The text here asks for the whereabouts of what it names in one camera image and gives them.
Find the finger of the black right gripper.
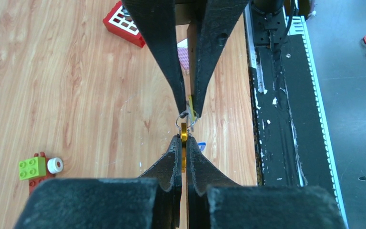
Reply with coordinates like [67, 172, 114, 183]
[189, 0, 248, 118]
[122, 0, 186, 114]

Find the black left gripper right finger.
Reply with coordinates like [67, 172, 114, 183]
[186, 136, 346, 229]

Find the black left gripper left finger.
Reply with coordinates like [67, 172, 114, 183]
[15, 135, 182, 229]

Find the silver key with blue tag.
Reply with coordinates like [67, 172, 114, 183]
[175, 108, 198, 140]

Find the gold S-shaped carabiner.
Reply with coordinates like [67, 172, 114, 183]
[180, 122, 189, 172]

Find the red patterned card box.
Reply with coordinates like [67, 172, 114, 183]
[177, 39, 190, 74]

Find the red toy window brick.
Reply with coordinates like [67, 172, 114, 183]
[102, 0, 145, 48]

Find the toy brick car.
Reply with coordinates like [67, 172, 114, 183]
[18, 151, 64, 195]

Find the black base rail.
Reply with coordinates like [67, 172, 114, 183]
[245, 1, 337, 197]

